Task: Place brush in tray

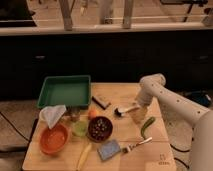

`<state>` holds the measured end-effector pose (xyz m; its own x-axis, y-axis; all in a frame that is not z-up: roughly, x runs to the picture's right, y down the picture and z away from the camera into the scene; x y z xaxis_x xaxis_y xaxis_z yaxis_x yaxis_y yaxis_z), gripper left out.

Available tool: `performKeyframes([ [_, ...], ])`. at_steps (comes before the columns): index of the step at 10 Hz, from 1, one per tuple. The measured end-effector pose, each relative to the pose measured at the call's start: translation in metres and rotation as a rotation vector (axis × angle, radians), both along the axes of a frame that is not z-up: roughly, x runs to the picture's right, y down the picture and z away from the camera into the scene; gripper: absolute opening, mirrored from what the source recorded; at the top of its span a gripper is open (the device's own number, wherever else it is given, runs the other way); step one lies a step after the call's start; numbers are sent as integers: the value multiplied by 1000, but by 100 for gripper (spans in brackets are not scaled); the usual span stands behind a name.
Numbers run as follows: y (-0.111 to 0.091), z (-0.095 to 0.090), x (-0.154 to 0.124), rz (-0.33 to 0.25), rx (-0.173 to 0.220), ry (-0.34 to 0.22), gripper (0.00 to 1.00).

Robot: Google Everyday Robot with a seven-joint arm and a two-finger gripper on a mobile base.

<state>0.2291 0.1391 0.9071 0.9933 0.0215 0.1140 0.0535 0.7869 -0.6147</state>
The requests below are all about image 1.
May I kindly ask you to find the silver fork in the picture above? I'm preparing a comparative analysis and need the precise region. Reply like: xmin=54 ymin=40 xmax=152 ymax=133
xmin=121 ymin=137 xmax=152 ymax=154

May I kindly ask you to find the white handled dish brush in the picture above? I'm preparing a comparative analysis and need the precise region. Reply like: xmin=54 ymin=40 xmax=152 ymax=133
xmin=114 ymin=105 xmax=139 ymax=117

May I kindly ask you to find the white crumpled cloth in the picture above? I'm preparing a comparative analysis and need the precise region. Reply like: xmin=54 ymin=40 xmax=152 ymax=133
xmin=39 ymin=105 xmax=66 ymax=129

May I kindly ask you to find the green chili pepper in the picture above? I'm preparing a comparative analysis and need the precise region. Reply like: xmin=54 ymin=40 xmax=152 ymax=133
xmin=140 ymin=117 xmax=156 ymax=139

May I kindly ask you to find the yellow banana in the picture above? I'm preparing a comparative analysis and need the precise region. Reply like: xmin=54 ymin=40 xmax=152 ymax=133
xmin=76 ymin=143 xmax=92 ymax=171

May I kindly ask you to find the orange plastic bowl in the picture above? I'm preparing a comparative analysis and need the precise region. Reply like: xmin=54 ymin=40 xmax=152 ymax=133
xmin=39 ymin=123 xmax=69 ymax=155

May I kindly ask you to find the light green small cup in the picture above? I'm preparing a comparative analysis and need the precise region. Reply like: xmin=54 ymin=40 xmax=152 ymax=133
xmin=72 ymin=121 xmax=88 ymax=137

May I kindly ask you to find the blue sponge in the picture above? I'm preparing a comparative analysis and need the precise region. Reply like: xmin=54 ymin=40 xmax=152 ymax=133
xmin=97 ymin=139 xmax=121 ymax=161

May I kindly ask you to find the dark brown bowl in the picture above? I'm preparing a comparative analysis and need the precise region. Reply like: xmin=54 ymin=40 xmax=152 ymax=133
xmin=87 ymin=116 xmax=113 ymax=143

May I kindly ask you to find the green plastic tray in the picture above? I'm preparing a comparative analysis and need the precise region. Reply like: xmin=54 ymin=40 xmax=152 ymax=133
xmin=37 ymin=75 xmax=91 ymax=109

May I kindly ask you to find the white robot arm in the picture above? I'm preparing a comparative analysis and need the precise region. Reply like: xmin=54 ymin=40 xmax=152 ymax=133
xmin=135 ymin=73 xmax=213 ymax=171

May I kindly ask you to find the black floor cable left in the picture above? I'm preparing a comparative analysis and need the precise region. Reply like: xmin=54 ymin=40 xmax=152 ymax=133
xmin=0 ymin=111 xmax=31 ymax=153

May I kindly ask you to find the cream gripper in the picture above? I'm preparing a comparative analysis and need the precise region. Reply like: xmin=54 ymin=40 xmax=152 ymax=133
xmin=130 ymin=106 xmax=148 ymax=124

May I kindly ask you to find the orange fruit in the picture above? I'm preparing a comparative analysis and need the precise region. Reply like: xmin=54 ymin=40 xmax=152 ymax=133
xmin=88 ymin=108 xmax=99 ymax=120

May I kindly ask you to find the small glass jar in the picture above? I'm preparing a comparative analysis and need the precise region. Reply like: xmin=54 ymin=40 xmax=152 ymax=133
xmin=70 ymin=108 xmax=80 ymax=122

